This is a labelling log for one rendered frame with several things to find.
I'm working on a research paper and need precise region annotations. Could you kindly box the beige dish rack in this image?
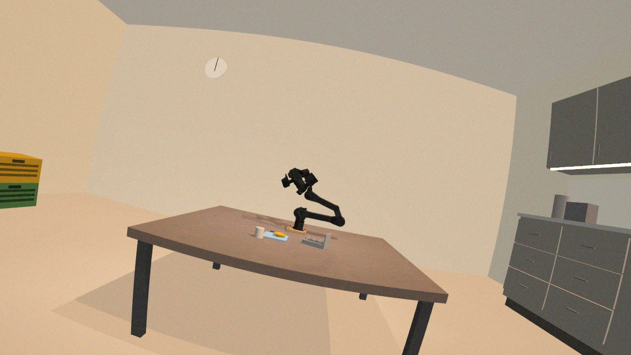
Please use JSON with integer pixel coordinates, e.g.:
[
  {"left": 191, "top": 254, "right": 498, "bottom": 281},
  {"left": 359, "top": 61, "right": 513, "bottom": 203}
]
[{"left": 302, "top": 233, "right": 332, "bottom": 249}]

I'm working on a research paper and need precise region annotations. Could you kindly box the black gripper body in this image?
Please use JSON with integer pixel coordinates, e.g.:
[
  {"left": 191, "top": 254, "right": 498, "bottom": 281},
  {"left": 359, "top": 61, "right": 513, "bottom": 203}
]
[{"left": 281, "top": 169, "right": 310, "bottom": 188}]

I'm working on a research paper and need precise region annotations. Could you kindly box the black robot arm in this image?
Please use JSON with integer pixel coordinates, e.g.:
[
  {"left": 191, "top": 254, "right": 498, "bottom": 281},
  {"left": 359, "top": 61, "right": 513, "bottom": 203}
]
[{"left": 288, "top": 168, "right": 345, "bottom": 231}]

